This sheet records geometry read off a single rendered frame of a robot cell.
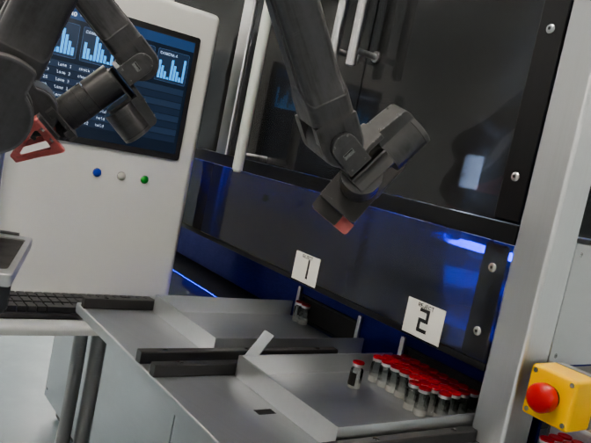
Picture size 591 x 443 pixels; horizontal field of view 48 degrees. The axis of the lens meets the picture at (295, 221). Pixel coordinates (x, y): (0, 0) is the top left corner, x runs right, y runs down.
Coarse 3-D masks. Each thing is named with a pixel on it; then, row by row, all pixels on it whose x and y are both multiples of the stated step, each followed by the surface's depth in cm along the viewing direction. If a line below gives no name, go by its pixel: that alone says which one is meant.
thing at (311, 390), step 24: (240, 360) 106; (264, 360) 109; (288, 360) 112; (312, 360) 115; (336, 360) 118; (264, 384) 100; (288, 384) 107; (312, 384) 110; (336, 384) 112; (288, 408) 94; (312, 408) 90; (336, 408) 101; (360, 408) 103; (384, 408) 105; (312, 432) 90; (336, 432) 86; (360, 432) 88; (384, 432) 91
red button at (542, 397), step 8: (536, 384) 89; (544, 384) 88; (528, 392) 89; (536, 392) 88; (544, 392) 87; (552, 392) 88; (528, 400) 89; (536, 400) 88; (544, 400) 87; (552, 400) 87; (536, 408) 88; (544, 408) 87; (552, 408) 87
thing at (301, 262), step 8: (296, 256) 140; (304, 256) 138; (296, 264) 140; (304, 264) 138; (312, 264) 136; (296, 272) 140; (304, 272) 137; (312, 272) 135; (304, 280) 137; (312, 280) 135
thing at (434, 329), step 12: (408, 300) 113; (408, 312) 113; (420, 312) 111; (432, 312) 109; (444, 312) 107; (408, 324) 113; (420, 324) 110; (432, 324) 108; (420, 336) 110; (432, 336) 108
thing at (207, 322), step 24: (168, 312) 128; (192, 312) 138; (216, 312) 142; (240, 312) 146; (264, 312) 149; (288, 312) 153; (192, 336) 120; (216, 336) 125; (240, 336) 129; (288, 336) 135; (312, 336) 139
